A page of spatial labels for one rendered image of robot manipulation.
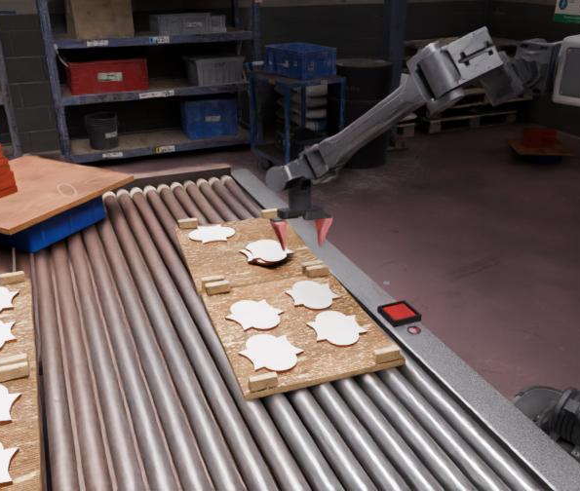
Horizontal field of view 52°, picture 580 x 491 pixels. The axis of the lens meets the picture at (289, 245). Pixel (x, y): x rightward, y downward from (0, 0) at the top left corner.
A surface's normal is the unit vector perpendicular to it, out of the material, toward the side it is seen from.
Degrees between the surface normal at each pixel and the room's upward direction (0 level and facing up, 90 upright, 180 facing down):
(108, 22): 85
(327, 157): 91
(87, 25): 84
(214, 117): 90
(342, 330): 0
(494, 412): 0
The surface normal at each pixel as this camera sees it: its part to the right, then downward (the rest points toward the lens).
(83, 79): 0.41, 0.40
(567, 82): -0.72, 0.29
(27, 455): 0.00, -0.90
